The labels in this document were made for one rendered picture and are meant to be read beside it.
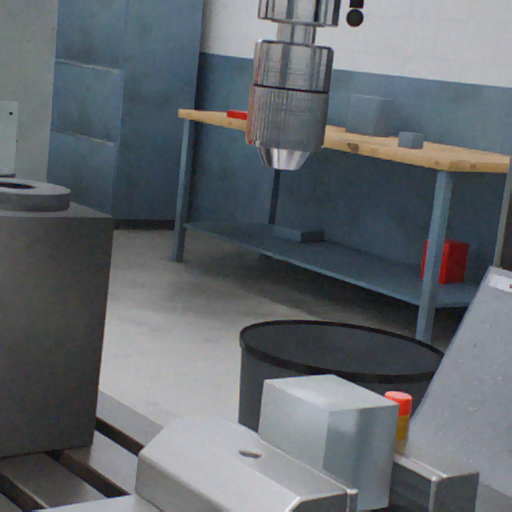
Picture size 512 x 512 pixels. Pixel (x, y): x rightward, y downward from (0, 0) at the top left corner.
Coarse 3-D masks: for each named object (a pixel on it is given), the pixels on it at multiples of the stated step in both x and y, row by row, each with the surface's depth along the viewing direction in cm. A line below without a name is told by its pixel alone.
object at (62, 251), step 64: (0, 192) 92; (64, 192) 96; (0, 256) 90; (64, 256) 93; (0, 320) 92; (64, 320) 95; (0, 384) 93; (64, 384) 96; (0, 448) 94; (64, 448) 97
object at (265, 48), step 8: (264, 40) 71; (256, 48) 71; (264, 48) 70; (272, 48) 70; (280, 48) 70; (288, 48) 70; (296, 48) 70; (304, 48) 70; (312, 48) 70; (320, 48) 70; (328, 48) 71; (256, 56) 71; (264, 56) 70; (272, 56) 70; (280, 56) 70; (288, 56) 70; (296, 56) 70; (304, 56) 70; (312, 56) 70; (320, 56) 70; (328, 56) 71
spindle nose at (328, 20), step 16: (272, 0) 70; (288, 0) 69; (304, 0) 69; (320, 0) 69; (336, 0) 70; (272, 16) 70; (288, 16) 69; (304, 16) 69; (320, 16) 69; (336, 16) 70
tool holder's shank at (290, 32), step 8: (280, 24) 71; (288, 24) 71; (296, 24) 70; (304, 24) 70; (280, 32) 71; (288, 32) 71; (296, 32) 71; (304, 32) 71; (312, 32) 71; (280, 40) 71; (288, 40) 71; (296, 40) 71; (304, 40) 71; (312, 40) 71
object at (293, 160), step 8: (264, 152) 72; (272, 152) 71; (280, 152) 71; (288, 152) 71; (296, 152) 71; (304, 152) 72; (264, 160) 72; (272, 160) 72; (280, 160) 72; (288, 160) 72; (296, 160) 72; (304, 160) 73; (280, 168) 72; (288, 168) 72; (296, 168) 72
